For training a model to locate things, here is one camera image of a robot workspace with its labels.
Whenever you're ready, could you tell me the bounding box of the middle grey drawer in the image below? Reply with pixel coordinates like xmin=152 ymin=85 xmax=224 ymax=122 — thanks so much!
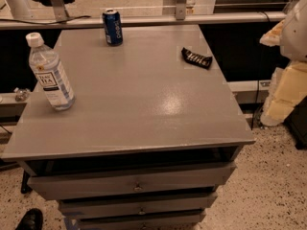
xmin=59 ymin=192 xmax=217 ymax=219

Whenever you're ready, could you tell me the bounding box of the grey drawer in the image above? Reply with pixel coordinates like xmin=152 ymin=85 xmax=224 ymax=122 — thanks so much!
xmin=78 ymin=210 xmax=204 ymax=230
xmin=59 ymin=192 xmax=217 ymax=219
xmin=29 ymin=162 xmax=236 ymax=200

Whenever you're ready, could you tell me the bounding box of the top grey drawer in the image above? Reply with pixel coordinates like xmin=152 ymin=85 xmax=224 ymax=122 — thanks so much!
xmin=29 ymin=162 xmax=236 ymax=200

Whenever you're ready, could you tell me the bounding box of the small shiny crumpled object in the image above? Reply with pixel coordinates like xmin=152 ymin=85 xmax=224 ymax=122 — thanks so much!
xmin=13 ymin=87 xmax=31 ymax=102

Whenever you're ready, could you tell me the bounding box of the black rxbar chocolate wrapper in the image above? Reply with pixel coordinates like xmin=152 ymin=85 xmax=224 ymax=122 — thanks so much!
xmin=181 ymin=48 xmax=213 ymax=69

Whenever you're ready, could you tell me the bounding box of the metal rail bar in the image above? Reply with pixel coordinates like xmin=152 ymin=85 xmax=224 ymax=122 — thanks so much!
xmin=0 ymin=11 xmax=286 ymax=31

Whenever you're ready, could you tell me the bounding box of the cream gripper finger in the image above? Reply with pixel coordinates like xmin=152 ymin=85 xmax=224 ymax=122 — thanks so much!
xmin=260 ymin=20 xmax=285 ymax=47

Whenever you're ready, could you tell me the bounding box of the black shoe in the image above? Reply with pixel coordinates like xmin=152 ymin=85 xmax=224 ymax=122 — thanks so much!
xmin=15 ymin=208 xmax=43 ymax=230

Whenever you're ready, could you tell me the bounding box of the black cable on rail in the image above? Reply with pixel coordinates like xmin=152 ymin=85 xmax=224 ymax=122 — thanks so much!
xmin=0 ymin=14 xmax=92 ymax=26

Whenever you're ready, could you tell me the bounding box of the clear plastic tea bottle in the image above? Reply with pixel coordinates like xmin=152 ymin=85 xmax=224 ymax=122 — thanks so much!
xmin=26 ymin=33 xmax=75 ymax=110

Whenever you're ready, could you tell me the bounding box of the blue pepsi can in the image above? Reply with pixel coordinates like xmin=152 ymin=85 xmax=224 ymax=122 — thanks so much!
xmin=102 ymin=9 xmax=123 ymax=46

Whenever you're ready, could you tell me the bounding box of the bottom grey drawer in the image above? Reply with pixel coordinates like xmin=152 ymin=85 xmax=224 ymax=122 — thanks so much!
xmin=78 ymin=210 xmax=204 ymax=230

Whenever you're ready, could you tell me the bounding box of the grey drawer cabinet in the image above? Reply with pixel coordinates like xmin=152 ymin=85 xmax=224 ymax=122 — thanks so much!
xmin=0 ymin=24 xmax=256 ymax=230

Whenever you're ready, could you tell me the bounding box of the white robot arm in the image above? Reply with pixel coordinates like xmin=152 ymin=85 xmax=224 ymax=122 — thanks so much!
xmin=260 ymin=0 xmax=307 ymax=127

